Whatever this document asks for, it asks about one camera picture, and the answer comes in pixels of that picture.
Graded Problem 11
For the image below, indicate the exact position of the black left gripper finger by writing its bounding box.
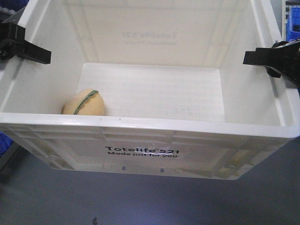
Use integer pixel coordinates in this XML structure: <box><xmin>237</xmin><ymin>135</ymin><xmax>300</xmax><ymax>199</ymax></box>
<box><xmin>0</xmin><ymin>22</ymin><xmax>51</xmax><ymax>64</ymax></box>

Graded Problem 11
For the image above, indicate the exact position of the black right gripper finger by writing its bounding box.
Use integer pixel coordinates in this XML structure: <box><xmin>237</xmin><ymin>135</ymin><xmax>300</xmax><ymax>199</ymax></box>
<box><xmin>243</xmin><ymin>39</ymin><xmax>300</xmax><ymax>88</ymax></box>

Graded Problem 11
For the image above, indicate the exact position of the yellow plush egg toy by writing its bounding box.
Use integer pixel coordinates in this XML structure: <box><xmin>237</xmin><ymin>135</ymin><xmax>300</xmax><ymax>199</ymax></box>
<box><xmin>62</xmin><ymin>89</ymin><xmax>105</xmax><ymax>116</ymax></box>

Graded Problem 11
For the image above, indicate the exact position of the blue plastic crate stack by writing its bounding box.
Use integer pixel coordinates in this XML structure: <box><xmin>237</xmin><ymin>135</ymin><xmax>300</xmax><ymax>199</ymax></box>
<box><xmin>286</xmin><ymin>6</ymin><xmax>300</xmax><ymax>42</ymax></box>

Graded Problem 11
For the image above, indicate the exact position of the white plastic tote box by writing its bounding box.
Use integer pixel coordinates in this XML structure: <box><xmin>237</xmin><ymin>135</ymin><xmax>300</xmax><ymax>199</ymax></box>
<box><xmin>0</xmin><ymin>0</ymin><xmax>300</xmax><ymax>180</ymax></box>

